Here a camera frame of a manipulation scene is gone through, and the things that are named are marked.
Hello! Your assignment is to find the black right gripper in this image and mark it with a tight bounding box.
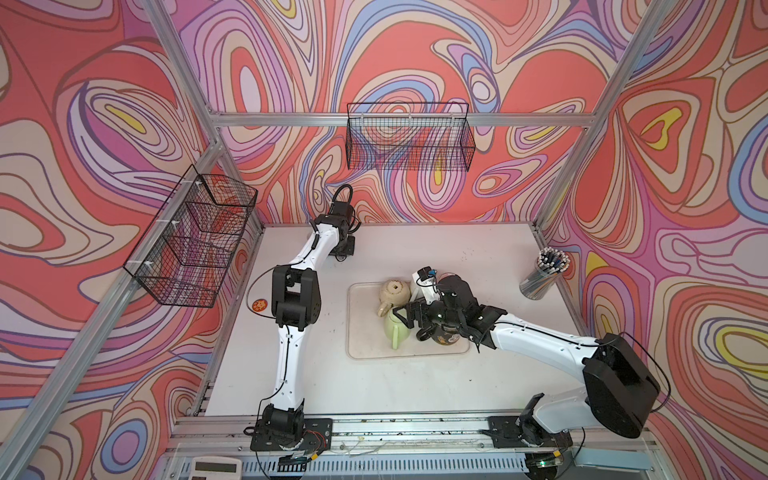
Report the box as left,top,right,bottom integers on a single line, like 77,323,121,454
392,295,463,330

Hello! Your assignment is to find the beige rectangular tray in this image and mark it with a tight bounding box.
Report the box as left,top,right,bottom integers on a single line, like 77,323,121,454
346,283,469,360

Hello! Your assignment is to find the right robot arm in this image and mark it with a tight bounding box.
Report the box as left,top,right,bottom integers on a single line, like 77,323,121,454
392,274,661,446

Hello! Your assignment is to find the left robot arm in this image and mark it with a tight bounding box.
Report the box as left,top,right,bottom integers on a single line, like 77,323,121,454
260,200,359,431

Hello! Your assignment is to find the white ceramic mug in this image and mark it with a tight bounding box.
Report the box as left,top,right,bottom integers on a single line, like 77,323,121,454
410,272,424,301

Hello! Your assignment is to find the cream speckled round mug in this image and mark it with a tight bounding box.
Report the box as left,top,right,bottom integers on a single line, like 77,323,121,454
377,280,411,317

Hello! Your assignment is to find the light green ceramic mug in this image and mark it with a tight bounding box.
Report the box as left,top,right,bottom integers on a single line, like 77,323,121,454
384,308,410,350

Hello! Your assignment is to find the black patterned mug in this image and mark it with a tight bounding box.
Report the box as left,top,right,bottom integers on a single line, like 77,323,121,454
430,325,463,346

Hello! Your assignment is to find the pink ceramic mug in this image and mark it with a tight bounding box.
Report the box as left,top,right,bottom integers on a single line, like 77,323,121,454
438,272,461,288

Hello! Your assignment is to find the red star sticker badge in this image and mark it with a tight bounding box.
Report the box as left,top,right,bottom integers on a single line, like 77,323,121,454
250,299,268,313

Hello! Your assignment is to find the metal cup of pens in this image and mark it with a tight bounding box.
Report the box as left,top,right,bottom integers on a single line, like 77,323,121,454
520,247,571,300

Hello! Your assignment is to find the white calculator device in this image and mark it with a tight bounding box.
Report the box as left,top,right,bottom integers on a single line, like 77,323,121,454
189,456,243,480

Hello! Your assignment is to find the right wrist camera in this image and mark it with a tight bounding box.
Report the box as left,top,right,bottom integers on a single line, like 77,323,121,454
417,266,440,303

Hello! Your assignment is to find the black wire basket back wall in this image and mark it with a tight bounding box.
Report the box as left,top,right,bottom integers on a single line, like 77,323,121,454
345,100,476,172

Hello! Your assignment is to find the black wire basket wall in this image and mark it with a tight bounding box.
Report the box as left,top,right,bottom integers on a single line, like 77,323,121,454
345,100,476,172
123,166,258,308

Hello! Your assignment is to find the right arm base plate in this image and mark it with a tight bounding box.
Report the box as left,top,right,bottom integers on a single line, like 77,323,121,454
480,416,573,450

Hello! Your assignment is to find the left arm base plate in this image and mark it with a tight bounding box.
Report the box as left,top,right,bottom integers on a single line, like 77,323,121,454
244,417,333,454

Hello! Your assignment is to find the black wire basket left wall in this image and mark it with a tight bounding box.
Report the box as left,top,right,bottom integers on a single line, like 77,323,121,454
123,166,258,308

